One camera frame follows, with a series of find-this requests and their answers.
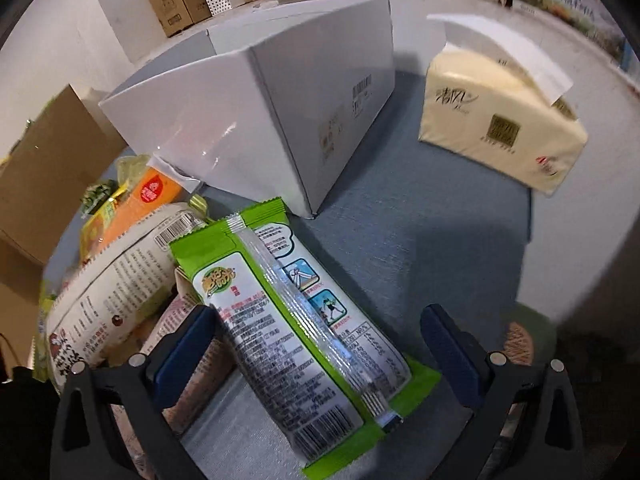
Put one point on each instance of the cream tissue pack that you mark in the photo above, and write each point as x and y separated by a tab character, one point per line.
490	110

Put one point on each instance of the dark green snack packet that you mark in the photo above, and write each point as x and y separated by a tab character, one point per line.
97	194

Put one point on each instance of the pink snack packet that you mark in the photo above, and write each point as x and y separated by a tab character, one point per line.
205	375

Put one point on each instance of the brown round wicker chair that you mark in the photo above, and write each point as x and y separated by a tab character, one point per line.
520	345

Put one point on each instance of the orange snack packet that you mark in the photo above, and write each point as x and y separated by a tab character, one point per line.
145	200

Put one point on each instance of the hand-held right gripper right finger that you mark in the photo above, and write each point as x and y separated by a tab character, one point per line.
450	350

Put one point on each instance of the light green snack packet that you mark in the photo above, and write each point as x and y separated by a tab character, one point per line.
131	170
198	206

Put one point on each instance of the green white snack packet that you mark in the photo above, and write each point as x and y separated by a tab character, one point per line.
280	340

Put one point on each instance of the white cardboard box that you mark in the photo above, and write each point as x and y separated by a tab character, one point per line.
225	110

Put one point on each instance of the printed landscape board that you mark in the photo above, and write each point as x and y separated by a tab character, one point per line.
565	0

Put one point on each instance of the white round snack packet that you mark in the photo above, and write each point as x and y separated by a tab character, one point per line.
115	280

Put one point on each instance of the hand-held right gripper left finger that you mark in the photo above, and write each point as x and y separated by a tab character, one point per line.
185	350

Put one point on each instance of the large brown cardboard box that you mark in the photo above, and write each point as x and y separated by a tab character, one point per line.
50	175

